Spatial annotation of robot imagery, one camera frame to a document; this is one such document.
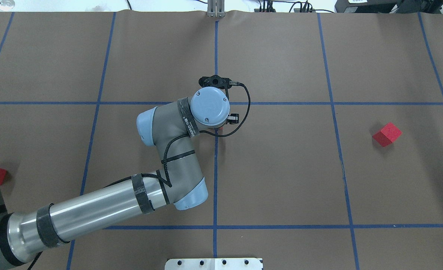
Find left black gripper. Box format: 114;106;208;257
199;75;240;124

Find black equipment at table back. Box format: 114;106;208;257
335;0;443;14

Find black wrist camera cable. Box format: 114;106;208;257
26;81;251;270

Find aluminium camera post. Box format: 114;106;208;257
206;0;226;18

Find black cables at table back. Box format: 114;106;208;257
254;0;334;14

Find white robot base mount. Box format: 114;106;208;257
164;258;264;270

